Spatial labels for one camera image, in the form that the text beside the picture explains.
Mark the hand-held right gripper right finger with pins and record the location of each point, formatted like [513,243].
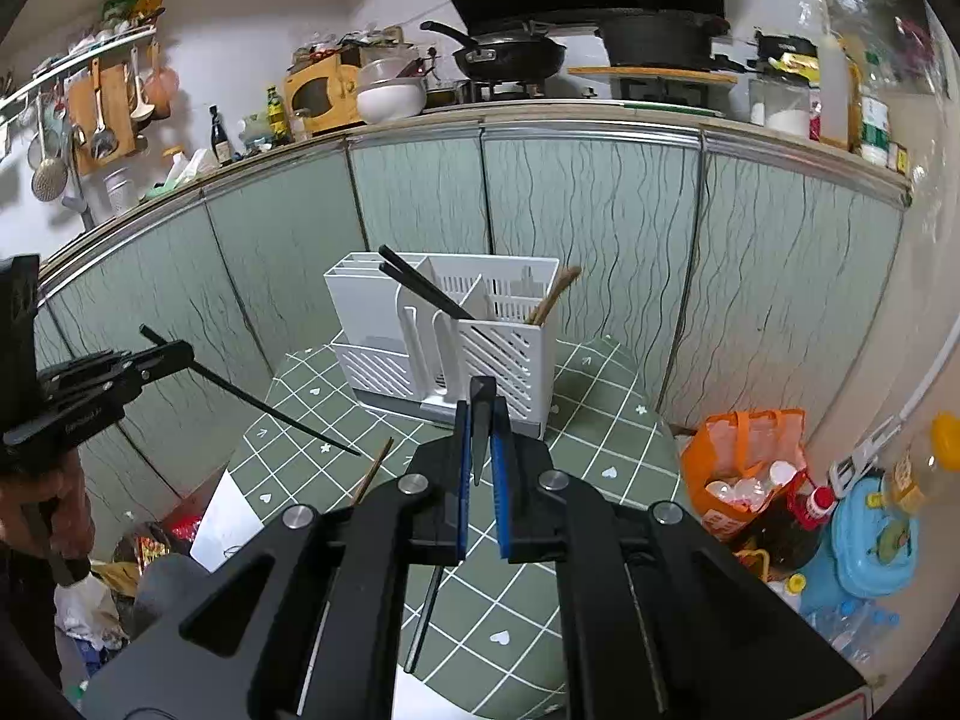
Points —
[501,487]

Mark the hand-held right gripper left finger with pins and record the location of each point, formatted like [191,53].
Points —
[463,480]

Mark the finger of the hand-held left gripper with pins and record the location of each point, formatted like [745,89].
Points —
[142,361]
[75,409]

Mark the dark chopstick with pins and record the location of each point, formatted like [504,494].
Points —
[424,619]
[480,427]
[412,292]
[420,281]
[262,405]

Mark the wooden chopstick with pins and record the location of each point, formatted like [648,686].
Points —
[371,471]
[555,296]

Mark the white plastic utensil holder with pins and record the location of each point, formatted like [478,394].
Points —
[495,360]

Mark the person's left forearm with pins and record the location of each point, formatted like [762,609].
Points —
[26,615]

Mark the person's left hand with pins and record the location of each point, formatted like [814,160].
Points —
[71,510]

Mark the green checked tablecloth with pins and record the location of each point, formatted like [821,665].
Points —
[600,450]

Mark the white paper sheet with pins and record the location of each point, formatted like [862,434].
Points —
[221,525]

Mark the white tissue pack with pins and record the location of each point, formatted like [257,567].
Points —
[184,172]

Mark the hanging metal ladle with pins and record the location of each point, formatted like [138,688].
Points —
[101,139]

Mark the person's grey-clad leg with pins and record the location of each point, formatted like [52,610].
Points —
[172,592]

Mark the orange shopping bag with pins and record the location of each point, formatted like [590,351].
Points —
[712,450]

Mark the dark sauce bottle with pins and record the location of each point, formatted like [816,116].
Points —
[221,142]

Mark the pale green teapot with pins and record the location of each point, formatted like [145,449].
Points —
[256,135]

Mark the green patterned kitchen cabinet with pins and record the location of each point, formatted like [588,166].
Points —
[600,240]

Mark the green bottle with yellow label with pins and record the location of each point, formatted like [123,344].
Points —
[277,120]

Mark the dark oil bottle red cap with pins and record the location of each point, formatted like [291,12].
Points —
[780,532]

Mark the white jug with yellow cap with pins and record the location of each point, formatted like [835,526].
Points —
[787,592]

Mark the yellow wooden box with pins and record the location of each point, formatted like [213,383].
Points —
[319,97]

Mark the white bowl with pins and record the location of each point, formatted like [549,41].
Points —
[390,97]

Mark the blue plastic container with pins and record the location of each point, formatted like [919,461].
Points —
[870,540]

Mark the pack of water bottles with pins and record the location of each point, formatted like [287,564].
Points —
[847,626]

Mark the gas stove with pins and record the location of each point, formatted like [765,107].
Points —
[525,88]

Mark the clear jar with yellow lid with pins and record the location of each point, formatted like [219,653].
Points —
[922,472]

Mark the black frying pan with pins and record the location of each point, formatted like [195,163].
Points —
[510,56]

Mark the round wooden board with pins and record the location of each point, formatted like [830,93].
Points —
[652,75]

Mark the black cooking pot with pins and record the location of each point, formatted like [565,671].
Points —
[660,41]

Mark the black-lidded jar of white powder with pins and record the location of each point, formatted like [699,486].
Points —
[784,105]

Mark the white squeeze bottle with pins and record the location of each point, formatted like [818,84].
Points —
[832,90]

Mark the green-labelled plastic bottle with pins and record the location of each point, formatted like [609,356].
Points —
[874,127]

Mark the metal wall rack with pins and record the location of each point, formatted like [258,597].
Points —
[75,60]

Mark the white wall pipe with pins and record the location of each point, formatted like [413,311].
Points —
[930,382]

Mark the clear plastic wall bag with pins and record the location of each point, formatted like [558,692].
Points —
[885,0]

